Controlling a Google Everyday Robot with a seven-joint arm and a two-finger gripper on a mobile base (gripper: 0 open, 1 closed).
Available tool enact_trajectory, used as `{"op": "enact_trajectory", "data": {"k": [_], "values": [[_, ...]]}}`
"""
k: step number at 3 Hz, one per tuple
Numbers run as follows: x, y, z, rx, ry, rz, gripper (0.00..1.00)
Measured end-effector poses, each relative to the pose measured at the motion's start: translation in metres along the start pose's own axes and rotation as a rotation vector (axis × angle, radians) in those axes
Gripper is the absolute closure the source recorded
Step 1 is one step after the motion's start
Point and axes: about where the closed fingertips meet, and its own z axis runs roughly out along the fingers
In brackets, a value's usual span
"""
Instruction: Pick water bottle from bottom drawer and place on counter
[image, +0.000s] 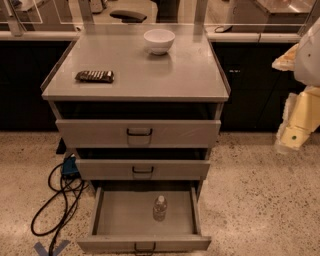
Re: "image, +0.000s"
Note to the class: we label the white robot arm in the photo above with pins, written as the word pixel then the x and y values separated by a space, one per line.
pixel 307 62

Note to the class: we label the grey drawer cabinet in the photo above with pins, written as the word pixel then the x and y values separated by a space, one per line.
pixel 184 84

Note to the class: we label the blue power adapter box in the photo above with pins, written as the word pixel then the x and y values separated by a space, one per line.
pixel 69 168

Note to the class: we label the dark striped snack bar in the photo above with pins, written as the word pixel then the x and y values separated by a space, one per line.
pixel 91 76

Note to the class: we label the grey drawer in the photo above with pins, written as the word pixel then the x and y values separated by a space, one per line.
pixel 123 222
pixel 103 169
pixel 138 133

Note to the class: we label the bottom grey drawer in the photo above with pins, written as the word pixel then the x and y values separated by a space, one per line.
pixel 123 222

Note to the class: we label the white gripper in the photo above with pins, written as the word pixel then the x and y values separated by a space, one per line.
pixel 308 63

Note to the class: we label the clear plastic water bottle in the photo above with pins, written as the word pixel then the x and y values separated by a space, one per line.
pixel 160 208

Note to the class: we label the black office chair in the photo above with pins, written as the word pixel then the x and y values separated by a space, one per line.
pixel 128 16

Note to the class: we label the top grey drawer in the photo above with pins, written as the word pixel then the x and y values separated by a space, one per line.
pixel 138 133

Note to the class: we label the middle grey drawer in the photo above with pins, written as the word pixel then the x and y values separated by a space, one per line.
pixel 103 169

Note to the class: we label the dark low counter wall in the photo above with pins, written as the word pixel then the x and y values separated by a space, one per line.
pixel 256 102

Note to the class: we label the white ceramic bowl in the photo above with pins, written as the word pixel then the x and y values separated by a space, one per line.
pixel 158 41

